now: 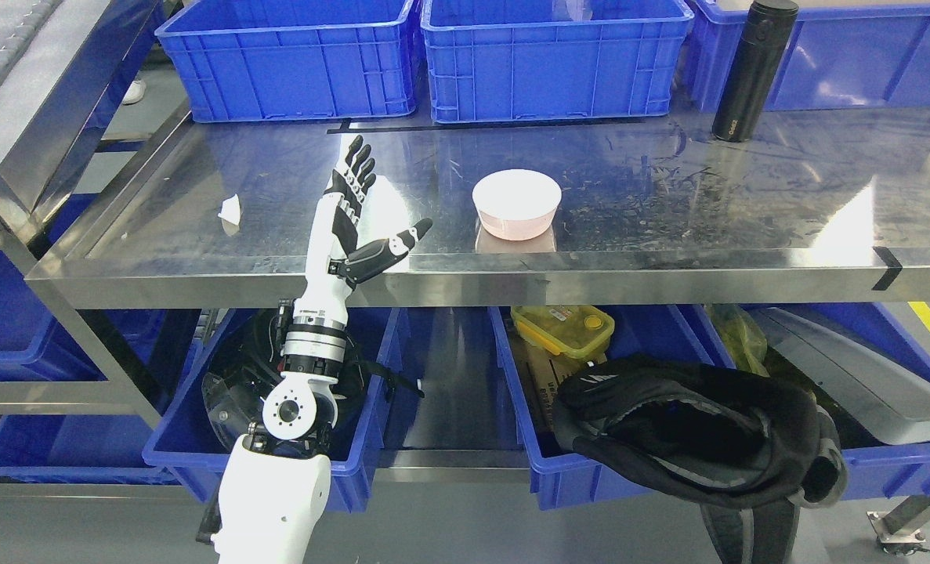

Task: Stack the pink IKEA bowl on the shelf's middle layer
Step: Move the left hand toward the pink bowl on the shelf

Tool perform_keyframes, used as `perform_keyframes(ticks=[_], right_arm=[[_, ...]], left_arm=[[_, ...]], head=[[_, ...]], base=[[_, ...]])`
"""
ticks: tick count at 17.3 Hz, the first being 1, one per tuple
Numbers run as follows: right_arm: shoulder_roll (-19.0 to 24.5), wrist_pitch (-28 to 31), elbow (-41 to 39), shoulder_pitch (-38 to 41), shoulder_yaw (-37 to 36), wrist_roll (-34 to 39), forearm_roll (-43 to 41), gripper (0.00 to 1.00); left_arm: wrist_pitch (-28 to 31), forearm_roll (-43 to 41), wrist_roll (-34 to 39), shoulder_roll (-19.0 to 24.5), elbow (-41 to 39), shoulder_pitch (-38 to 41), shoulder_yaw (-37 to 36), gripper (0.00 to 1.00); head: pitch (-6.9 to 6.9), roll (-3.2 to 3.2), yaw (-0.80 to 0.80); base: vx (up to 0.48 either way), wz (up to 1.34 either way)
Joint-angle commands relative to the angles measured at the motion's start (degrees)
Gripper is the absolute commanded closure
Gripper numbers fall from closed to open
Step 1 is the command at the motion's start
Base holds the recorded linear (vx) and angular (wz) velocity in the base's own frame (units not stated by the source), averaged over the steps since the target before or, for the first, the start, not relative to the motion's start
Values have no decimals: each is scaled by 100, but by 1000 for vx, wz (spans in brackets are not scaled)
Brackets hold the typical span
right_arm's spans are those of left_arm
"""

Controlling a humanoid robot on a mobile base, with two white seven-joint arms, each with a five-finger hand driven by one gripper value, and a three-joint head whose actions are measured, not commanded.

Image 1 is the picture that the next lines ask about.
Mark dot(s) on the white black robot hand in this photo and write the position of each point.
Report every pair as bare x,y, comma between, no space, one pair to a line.
335,263

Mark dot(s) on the pink bowl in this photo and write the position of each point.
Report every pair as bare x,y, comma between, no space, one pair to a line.
516,204

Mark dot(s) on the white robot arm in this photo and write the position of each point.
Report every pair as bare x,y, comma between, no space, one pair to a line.
269,504

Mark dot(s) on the steel shelf rack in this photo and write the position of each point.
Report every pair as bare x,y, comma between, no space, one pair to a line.
821,206

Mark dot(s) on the blue crate top middle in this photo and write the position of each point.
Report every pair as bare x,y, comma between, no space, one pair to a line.
501,61

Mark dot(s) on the blue crate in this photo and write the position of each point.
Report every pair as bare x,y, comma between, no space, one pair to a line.
501,61
249,61
841,54

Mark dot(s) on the blue bin lower middle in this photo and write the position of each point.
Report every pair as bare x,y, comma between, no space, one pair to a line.
561,479

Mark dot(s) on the blue bin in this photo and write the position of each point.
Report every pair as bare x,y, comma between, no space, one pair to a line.
871,374
186,444
561,479

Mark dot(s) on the crumpled white paper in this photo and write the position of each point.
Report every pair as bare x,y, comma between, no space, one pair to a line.
230,210

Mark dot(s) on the blue bin lower left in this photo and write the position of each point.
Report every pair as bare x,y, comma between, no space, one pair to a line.
186,444

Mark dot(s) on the blue crate top left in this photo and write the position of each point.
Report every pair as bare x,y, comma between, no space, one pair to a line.
249,61

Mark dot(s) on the yellow lunch box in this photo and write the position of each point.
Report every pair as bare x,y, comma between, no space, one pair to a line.
579,332

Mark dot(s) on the black backpack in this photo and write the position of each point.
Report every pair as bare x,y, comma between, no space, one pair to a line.
750,450

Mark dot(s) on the black thermos bottle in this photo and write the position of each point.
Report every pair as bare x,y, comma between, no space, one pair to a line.
758,54

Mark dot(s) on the blue crate top right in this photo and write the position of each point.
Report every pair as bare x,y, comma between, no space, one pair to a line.
841,54

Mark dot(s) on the blue bin lower right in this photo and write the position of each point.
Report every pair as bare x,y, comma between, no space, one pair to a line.
871,374

